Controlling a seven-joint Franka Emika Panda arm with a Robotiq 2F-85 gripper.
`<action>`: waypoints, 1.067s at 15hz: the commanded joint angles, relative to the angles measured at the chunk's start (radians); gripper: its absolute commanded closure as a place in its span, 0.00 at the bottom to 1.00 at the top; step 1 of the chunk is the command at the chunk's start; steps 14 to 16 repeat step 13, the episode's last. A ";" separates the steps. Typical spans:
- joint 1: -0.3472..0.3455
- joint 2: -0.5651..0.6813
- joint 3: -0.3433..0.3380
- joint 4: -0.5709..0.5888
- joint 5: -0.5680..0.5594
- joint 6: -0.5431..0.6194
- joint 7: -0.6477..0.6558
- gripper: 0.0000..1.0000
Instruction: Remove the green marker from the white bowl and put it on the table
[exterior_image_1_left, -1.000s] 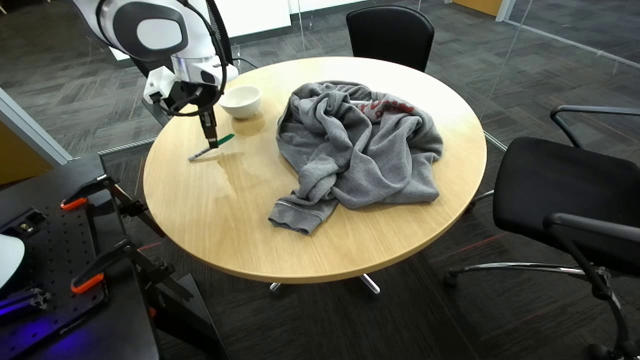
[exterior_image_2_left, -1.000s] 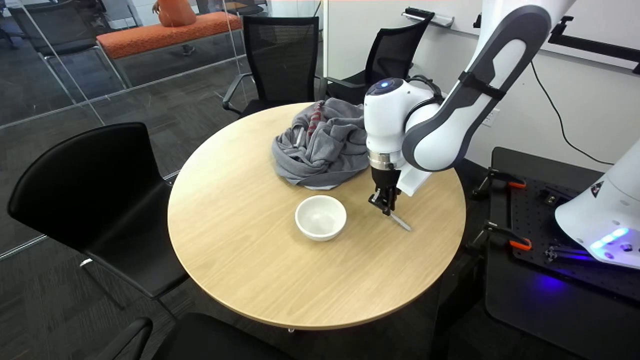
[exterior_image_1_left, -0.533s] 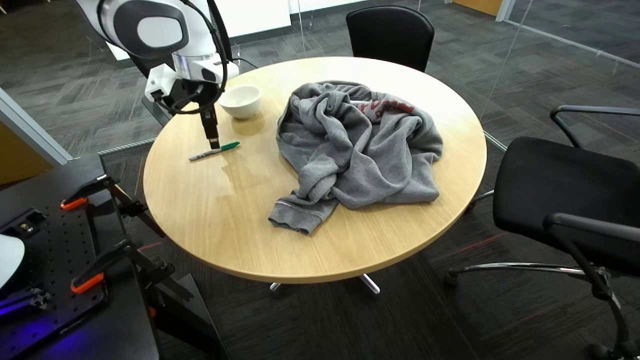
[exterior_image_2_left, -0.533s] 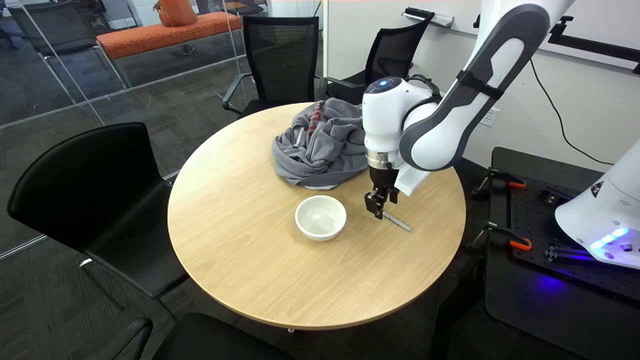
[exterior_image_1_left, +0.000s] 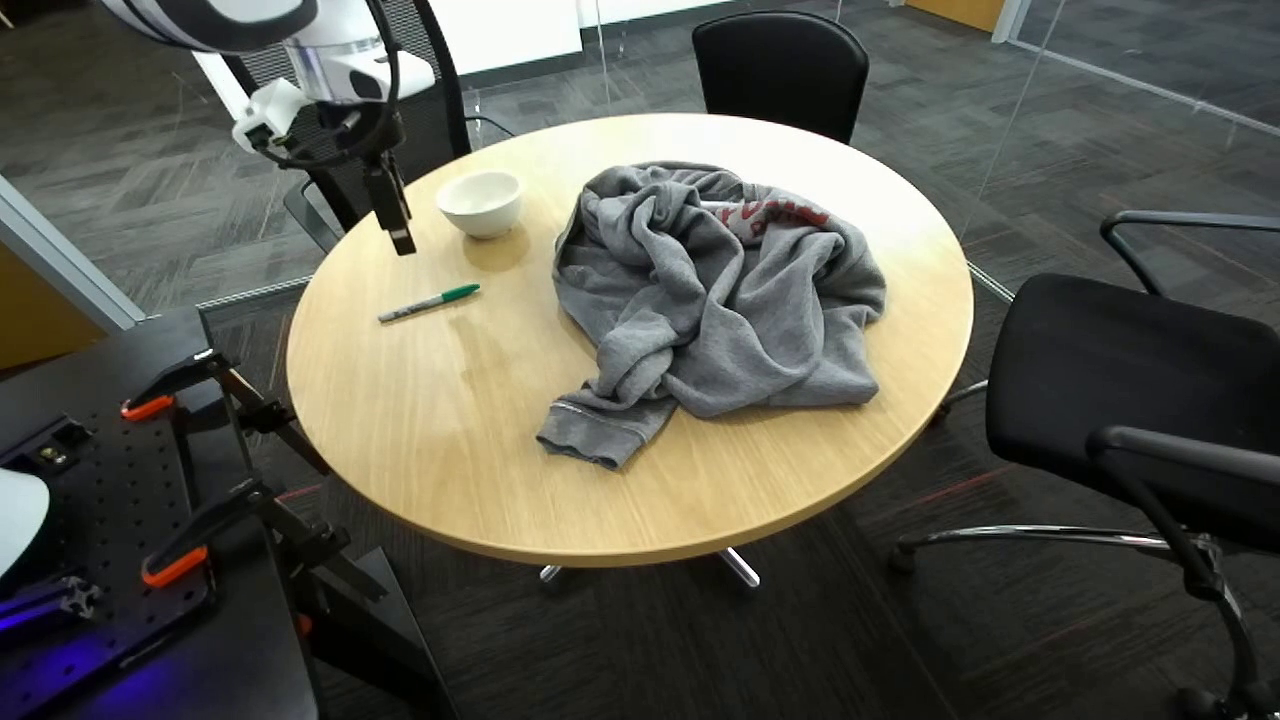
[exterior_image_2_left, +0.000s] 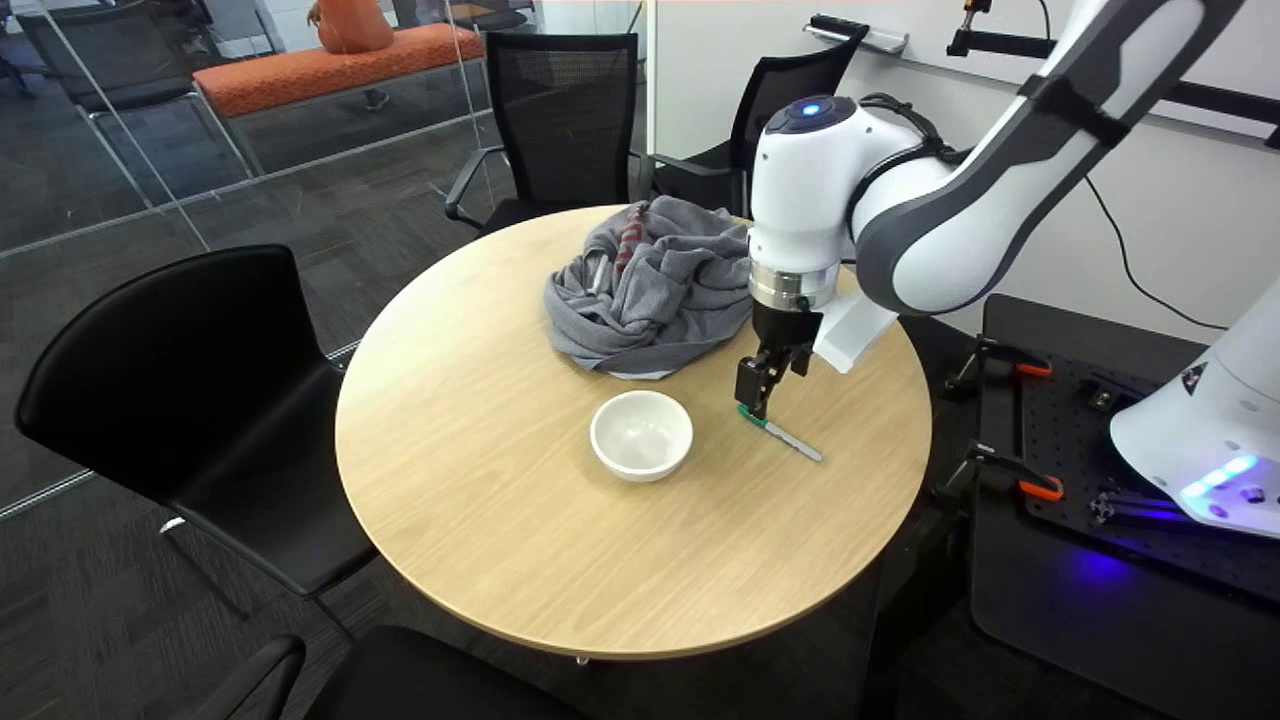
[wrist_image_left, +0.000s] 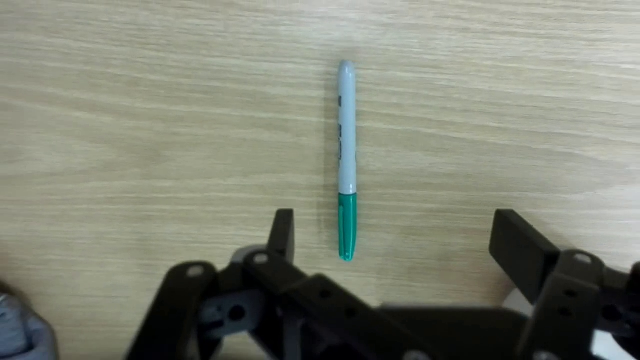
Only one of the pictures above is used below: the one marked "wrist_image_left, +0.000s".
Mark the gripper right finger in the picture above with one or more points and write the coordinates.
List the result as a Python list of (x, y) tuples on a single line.
[(560, 285)]

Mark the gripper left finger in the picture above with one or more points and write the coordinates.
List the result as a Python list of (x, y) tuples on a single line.
[(280, 292)]

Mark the green capped grey marker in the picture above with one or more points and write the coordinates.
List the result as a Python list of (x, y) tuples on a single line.
[(347, 160)]

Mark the grey cloth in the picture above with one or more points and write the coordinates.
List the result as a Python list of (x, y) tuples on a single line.
[(20, 327)]

